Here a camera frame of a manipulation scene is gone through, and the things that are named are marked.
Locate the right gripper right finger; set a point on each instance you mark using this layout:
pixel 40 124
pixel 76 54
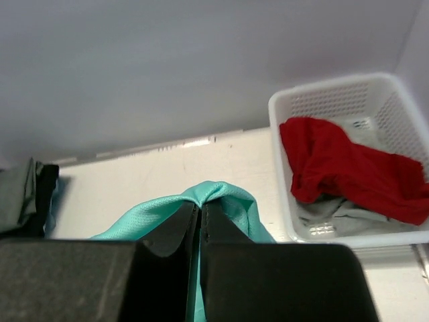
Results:
pixel 285 281

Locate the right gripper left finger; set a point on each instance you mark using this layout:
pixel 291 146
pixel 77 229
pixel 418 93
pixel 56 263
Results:
pixel 100 278

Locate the teal t shirt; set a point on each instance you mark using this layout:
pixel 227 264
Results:
pixel 239 206

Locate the grey t shirt in basket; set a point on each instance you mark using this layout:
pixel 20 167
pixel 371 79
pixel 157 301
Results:
pixel 341 217

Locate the red t shirt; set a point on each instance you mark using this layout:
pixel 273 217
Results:
pixel 324 160

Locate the folded grey t shirt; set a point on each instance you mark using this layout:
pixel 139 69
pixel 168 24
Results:
pixel 18 194

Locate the white plastic basket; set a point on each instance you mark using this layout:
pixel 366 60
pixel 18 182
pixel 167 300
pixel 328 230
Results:
pixel 369 106

